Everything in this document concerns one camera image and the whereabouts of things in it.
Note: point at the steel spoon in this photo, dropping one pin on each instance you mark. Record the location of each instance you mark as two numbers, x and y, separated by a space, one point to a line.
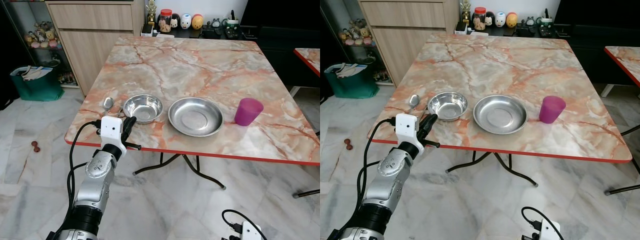
414 100
108 103

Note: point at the black and white figurine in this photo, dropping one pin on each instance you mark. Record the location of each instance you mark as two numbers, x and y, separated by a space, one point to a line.
175 21
490 19

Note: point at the green and white mug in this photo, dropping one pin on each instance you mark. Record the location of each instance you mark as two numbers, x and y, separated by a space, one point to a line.
231 22
545 20

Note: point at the light wooden cabinet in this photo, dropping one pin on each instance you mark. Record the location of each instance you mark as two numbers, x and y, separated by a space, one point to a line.
95 40
405 40

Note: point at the red lid snack jar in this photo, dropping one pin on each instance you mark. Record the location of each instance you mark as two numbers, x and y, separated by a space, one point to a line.
479 20
165 22

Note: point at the glass display cabinet with toys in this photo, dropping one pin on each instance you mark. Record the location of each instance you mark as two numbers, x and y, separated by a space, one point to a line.
42 37
355 35

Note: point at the wide shallow steel plate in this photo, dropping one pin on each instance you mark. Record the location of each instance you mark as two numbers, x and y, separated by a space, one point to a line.
195 117
500 115

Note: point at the black television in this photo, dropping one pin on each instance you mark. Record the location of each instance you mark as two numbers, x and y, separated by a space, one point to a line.
280 12
600 11

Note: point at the marble top folding table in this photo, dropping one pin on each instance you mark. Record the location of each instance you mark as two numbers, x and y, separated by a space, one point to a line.
505 62
625 60
200 65
310 57

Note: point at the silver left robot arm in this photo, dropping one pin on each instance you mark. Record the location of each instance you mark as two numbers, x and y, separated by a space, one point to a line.
392 182
95 185

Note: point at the white egg figurine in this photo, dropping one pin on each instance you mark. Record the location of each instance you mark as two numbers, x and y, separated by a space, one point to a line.
500 19
186 21

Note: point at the black remote control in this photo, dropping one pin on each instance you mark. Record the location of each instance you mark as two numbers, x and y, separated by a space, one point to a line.
545 31
231 32

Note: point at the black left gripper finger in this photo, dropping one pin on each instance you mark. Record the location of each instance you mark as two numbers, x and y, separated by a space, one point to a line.
126 125
424 123
132 123
432 121

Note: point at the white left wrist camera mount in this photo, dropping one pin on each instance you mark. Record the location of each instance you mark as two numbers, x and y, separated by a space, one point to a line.
406 126
111 129

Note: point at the purple plastic cup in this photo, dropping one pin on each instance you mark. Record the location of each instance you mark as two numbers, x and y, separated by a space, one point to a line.
552 110
248 112

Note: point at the yellow round figurine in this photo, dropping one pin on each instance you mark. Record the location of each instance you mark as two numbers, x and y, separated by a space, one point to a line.
511 20
197 22

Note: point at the small deep steel bowl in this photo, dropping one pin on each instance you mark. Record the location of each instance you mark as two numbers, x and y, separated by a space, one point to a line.
447 105
142 107

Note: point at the small brown dumbbell toy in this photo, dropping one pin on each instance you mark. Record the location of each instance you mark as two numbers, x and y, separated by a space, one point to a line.
348 144
35 146

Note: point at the green fabric bag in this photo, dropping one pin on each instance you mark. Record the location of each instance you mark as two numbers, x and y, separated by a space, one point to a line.
37 89
352 86

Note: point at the small white box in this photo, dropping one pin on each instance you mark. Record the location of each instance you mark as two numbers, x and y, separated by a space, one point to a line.
461 28
147 30

